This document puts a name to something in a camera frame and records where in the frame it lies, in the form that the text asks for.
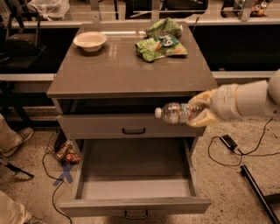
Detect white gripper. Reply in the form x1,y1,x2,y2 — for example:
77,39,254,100
186,84,241,128

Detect clear plastic water bottle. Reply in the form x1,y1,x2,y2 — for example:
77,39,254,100
155,102,205,124

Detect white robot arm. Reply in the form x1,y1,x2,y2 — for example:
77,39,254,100
186,70,280,128

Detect closed upper grey drawer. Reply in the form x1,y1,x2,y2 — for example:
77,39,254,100
58,114,205,140

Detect grey drawer cabinet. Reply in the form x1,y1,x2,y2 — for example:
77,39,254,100
46,20,221,150

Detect open lower grey drawer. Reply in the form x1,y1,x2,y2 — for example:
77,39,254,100
59,138,211,220

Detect black power adapter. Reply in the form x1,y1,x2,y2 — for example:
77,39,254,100
220,135,237,151

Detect black metal stand leg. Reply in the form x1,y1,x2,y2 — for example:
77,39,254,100
241,165,280,224

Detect green chip bag front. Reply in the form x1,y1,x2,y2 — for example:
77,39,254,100
136,34,188,62

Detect green chip bag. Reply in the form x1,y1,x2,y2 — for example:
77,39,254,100
136,34,188,62
145,17,182,38

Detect green chip bag rear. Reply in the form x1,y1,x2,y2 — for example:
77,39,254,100
145,17,182,38

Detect white paper bowl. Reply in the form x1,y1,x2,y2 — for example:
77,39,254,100
73,31,107,53

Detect blue tape cross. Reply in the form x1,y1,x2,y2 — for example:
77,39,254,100
53,164,74,186

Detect white plastic bag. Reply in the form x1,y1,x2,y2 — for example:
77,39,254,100
28,0,70,21

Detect black chair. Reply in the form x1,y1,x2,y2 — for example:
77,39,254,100
0,0,44,69

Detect person's shoe and leg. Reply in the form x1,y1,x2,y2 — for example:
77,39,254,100
0,115,33,157

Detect person's knee lower left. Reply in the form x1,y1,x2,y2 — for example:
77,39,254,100
0,192,32,224

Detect black adapter cable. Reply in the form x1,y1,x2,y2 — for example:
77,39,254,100
207,116,280,168

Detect wire basket with snacks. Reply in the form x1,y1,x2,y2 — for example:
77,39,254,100
45,129,81,165

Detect black floor cable left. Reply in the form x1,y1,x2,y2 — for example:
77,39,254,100
41,151,74,224

